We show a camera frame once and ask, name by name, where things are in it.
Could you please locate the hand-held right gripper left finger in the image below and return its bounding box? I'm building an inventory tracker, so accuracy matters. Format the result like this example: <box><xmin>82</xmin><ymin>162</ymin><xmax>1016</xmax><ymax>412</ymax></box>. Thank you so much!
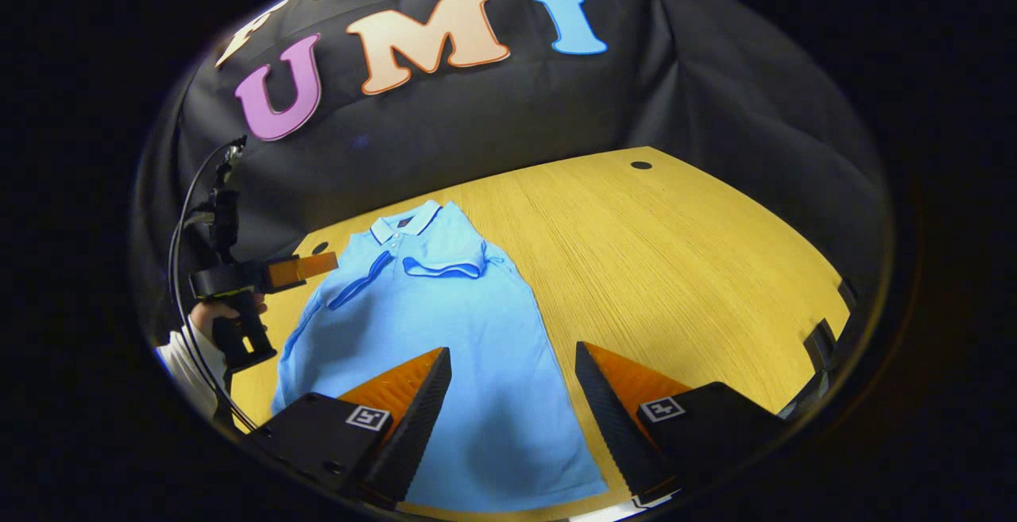
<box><xmin>238</xmin><ymin>347</ymin><xmax>452</xmax><ymax>507</ymax></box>

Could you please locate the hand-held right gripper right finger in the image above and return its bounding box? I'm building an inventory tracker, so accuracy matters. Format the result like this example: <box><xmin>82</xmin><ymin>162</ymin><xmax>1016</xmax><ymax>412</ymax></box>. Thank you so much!
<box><xmin>574</xmin><ymin>341</ymin><xmax>787</xmax><ymax>507</ymax></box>

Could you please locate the light blue T-shirt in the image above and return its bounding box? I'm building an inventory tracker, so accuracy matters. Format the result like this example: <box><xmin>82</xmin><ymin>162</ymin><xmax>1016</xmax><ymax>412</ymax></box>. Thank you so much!
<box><xmin>270</xmin><ymin>200</ymin><xmax>609</xmax><ymax>512</ymax></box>

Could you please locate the dark furniture piece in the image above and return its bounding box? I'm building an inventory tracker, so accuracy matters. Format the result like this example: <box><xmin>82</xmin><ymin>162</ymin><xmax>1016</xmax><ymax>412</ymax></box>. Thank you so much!
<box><xmin>804</xmin><ymin>319</ymin><xmax>839</xmax><ymax>368</ymax></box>

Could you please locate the black backdrop cloth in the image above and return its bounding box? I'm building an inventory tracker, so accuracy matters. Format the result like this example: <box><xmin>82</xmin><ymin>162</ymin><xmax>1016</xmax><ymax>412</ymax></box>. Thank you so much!
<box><xmin>131</xmin><ymin>0</ymin><xmax>891</xmax><ymax>332</ymax></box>

